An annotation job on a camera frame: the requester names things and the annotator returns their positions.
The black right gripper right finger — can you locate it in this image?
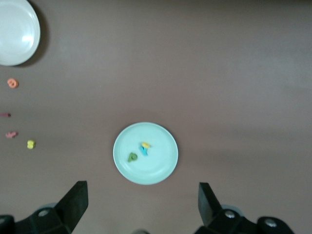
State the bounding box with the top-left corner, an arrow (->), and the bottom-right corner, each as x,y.
194,182 -> 294,234

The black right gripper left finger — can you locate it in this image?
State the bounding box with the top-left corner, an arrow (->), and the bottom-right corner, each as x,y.
0,180 -> 88,234

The green plate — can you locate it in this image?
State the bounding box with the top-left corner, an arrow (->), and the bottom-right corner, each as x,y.
113,121 -> 179,185

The beige plate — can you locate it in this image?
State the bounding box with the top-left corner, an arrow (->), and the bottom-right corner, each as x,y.
0,0 -> 41,66

